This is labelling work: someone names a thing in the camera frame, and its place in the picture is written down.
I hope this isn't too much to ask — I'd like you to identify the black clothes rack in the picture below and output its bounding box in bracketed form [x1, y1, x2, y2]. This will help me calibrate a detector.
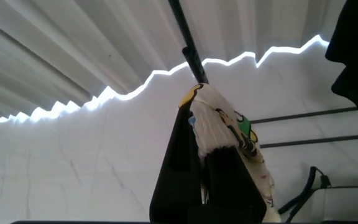
[167, 0, 358, 149]

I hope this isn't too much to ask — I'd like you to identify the black garment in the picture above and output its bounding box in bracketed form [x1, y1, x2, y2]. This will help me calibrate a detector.
[324, 0, 358, 117]

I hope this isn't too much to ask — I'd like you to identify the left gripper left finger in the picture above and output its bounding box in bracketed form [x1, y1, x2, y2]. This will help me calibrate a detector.
[149, 102, 205, 223]

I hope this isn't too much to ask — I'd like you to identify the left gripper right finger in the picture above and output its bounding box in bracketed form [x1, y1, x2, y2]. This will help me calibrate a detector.
[204, 146, 268, 223]

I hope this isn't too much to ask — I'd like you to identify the white curtain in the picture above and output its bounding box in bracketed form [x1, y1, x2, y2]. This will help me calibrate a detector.
[0, 0, 349, 122]

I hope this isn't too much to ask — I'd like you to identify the cream printed garment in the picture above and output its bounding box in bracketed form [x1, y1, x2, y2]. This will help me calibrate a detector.
[178, 82, 282, 223]

